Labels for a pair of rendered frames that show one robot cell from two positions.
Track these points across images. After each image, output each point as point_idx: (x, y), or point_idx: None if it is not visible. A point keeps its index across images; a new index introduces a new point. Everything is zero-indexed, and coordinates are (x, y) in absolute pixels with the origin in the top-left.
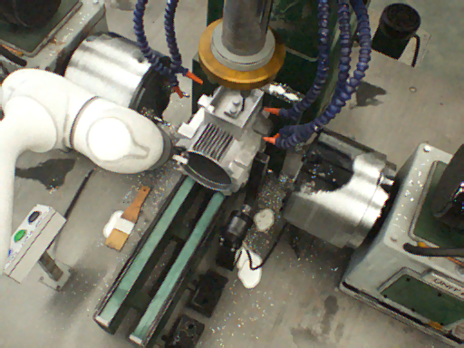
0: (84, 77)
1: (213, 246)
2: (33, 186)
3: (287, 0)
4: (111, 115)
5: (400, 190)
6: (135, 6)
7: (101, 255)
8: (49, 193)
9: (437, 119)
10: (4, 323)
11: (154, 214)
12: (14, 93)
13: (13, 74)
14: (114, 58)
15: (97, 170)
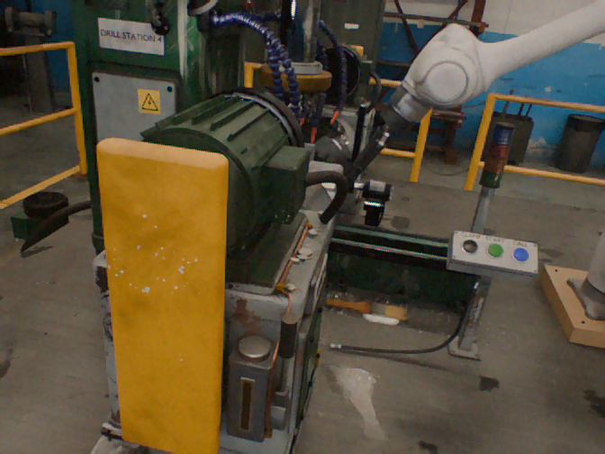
0: (307, 201)
1: None
2: (380, 396)
3: (224, 67)
4: (454, 23)
5: None
6: (293, 68)
7: (418, 321)
8: (380, 377)
9: None
10: (541, 375)
11: (352, 295)
12: (470, 52)
13: (451, 56)
14: None
15: (326, 342)
